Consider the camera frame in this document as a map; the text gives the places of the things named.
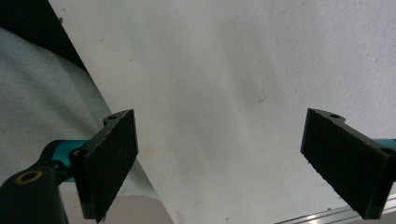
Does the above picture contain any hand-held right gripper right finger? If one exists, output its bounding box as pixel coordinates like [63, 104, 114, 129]
[300, 107, 396, 220]

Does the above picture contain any pale grey cloth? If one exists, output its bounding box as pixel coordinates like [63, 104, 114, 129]
[0, 26, 162, 201]

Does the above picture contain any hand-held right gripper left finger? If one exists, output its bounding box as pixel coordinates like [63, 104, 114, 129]
[68, 108, 139, 224]

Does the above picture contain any aluminium rail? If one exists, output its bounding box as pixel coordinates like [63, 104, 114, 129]
[274, 193, 396, 224]

